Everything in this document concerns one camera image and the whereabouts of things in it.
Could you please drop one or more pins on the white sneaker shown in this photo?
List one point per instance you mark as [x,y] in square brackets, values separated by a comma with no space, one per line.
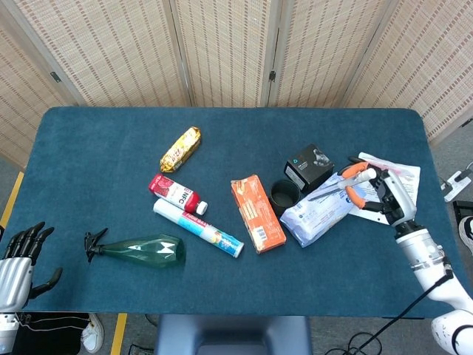
[92,334]

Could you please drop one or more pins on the black floor box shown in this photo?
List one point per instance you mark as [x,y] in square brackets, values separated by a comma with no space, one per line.
[463,209]

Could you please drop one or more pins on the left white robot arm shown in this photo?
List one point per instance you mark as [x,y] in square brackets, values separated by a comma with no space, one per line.
[6,333]

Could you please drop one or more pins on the black screen hinge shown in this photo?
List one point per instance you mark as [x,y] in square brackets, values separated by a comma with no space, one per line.
[272,75]
[55,77]

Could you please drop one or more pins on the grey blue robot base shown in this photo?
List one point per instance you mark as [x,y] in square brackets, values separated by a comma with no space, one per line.
[233,336]

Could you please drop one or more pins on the black trouser leg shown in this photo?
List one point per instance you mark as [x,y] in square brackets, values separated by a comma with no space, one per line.
[48,334]

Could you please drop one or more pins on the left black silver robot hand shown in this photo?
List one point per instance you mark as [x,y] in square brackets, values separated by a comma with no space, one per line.
[15,277]

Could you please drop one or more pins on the blue white plastic package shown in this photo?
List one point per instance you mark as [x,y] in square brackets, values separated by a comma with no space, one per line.
[318,222]

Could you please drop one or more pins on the white printed document pouch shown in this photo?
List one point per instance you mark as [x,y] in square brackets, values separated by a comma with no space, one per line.
[412,177]

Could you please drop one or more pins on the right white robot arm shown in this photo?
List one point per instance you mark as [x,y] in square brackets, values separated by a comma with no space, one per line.
[425,255]

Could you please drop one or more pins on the yellow floor tape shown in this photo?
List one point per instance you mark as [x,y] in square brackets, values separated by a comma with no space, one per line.
[119,334]
[11,199]

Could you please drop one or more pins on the black round cup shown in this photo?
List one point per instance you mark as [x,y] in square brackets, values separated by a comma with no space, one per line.
[284,207]

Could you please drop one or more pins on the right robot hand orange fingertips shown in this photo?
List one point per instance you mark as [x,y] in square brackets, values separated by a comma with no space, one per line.
[401,199]

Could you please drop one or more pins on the orange cardboard box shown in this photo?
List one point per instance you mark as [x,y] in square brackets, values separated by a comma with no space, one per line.
[258,214]

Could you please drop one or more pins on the black white shoe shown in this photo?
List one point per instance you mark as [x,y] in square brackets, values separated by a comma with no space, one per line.
[466,229]

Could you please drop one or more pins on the blue felt table cover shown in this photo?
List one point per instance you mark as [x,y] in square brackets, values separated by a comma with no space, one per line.
[221,288]

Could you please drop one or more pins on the black cardboard product box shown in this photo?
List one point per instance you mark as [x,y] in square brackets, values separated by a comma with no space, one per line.
[308,172]

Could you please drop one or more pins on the gold snack packet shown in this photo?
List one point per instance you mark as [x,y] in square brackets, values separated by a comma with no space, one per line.
[181,149]

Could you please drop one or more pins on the woven folding screen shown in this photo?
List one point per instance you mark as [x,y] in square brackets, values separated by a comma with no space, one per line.
[111,55]

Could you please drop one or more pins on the white power strip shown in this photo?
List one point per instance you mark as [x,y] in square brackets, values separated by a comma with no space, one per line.
[456,188]

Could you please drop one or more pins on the green spray bottle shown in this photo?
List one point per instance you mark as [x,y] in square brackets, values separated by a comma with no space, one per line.
[148,251]

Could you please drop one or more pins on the red juice bottle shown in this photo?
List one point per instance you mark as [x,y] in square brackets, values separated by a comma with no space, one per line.
[170,190]

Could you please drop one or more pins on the white tablet tube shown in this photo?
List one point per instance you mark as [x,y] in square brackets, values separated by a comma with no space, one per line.
[196,225]

